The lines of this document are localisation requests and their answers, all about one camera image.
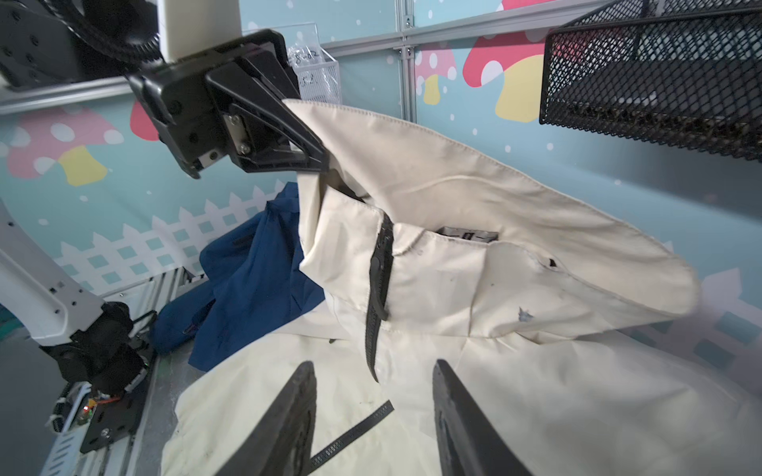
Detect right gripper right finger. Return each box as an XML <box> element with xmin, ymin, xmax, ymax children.
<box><xmin>433</xmin><ymin>359</ymin><xmax>530</xmax><ymax>475</ymax></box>

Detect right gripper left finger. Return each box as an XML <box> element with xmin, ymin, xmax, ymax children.
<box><xmin>217</xmin><ymin>361</ymin><xmax>317</xmax><ymax>476</ymax></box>

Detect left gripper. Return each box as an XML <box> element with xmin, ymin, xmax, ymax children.
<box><xmin>127</xmin><ymin>29</ymin><xmax>329</xmax><ymax>179</ymax></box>

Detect blue jacket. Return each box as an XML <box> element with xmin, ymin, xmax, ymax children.
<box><xmin>149</xmin><ymin>182</ymin><xmax>325</xmax><ymax>371</ymax></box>

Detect beige jacket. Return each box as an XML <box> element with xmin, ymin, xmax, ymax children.
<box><xmin>161</xmin><ymin>99</ymin><xmax>761</xmax><ymax>475</ymax></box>

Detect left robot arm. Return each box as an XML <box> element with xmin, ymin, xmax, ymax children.
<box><xmin>1</xmin><ymin>1</ymin><xmax>327</xmax><ymax>400</ymax></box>

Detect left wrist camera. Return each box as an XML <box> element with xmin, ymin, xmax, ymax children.
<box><xmin>157</xmin><ymin>0</ymin><xmax>242</xmax><ymax>63</ymax></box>

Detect black mesh wall basket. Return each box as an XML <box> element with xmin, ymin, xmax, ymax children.
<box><xmin>539</xmin><ymin>1</ymin><xmax>761</xmax><ymax>161</ymax></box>

